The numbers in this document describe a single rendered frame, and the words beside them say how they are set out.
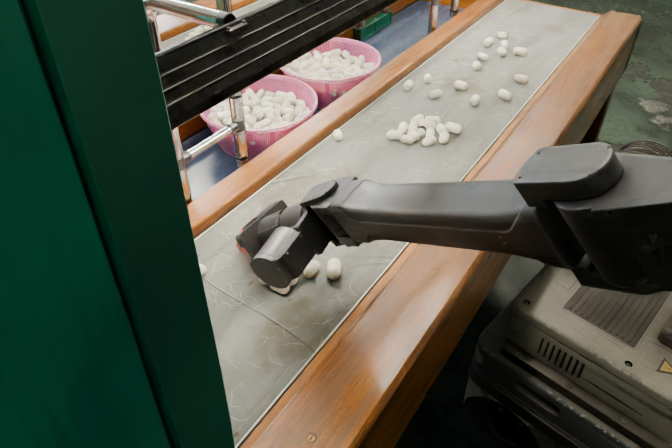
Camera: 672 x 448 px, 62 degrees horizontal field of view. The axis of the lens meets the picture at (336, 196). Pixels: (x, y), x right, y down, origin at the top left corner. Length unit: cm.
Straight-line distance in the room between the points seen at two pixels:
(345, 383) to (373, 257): 25
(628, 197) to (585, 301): 93
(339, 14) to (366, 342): 48
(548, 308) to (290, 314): 62
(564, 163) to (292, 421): 44
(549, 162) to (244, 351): 51
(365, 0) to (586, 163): 61
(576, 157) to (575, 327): 86
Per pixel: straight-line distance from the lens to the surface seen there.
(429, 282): 84
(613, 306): 131
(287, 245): 70
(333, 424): 69
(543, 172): 41
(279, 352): 78
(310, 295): 85
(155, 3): 82
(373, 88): 134
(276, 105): 133
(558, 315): 125
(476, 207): 48
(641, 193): 38
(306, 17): 83
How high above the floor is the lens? 137
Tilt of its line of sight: 38 degrees down
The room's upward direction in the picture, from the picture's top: straight up
